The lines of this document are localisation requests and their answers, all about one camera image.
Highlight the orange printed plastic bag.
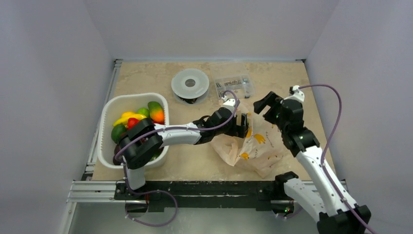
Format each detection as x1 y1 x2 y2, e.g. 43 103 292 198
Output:
211 103 285 178

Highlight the green orange mango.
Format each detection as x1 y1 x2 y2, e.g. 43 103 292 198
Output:
148 101 165 124

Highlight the red orange fake fruit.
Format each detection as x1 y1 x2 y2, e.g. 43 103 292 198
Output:
127 117 140 130

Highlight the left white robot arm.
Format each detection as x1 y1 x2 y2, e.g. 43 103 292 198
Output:
115 107 249 199

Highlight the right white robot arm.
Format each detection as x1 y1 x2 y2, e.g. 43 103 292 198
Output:
253 91 371 234

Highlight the clear screw organizer box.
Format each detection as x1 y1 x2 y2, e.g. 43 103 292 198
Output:
209 62 255 99

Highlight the grey filament spool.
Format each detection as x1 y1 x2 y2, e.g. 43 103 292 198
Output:
171 68 209 105

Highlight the small green lime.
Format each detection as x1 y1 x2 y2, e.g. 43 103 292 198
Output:
136 108 150 117

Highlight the yellow banana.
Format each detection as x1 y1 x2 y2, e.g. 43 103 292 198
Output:
113 112 147 127

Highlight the white plastic basket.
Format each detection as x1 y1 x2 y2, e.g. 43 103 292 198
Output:
97 93 170 169

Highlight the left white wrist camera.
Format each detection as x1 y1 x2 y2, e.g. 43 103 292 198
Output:
221 96 239 112

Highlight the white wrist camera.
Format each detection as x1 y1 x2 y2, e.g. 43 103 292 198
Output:
221 96 239 112
285 85 305 103

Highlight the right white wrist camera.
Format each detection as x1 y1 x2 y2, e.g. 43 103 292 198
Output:
285 85 305 103

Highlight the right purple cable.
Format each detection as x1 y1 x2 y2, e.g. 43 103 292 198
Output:
297 84 378 234

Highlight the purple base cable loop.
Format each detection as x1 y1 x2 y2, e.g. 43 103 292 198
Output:
124 188 180 227

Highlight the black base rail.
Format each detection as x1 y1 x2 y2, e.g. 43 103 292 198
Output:
114 172 298 214

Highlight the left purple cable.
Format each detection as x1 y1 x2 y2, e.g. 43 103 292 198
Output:
114 90 241 162

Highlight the aluminium frame rail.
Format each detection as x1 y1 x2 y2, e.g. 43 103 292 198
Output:
66 58 123 204

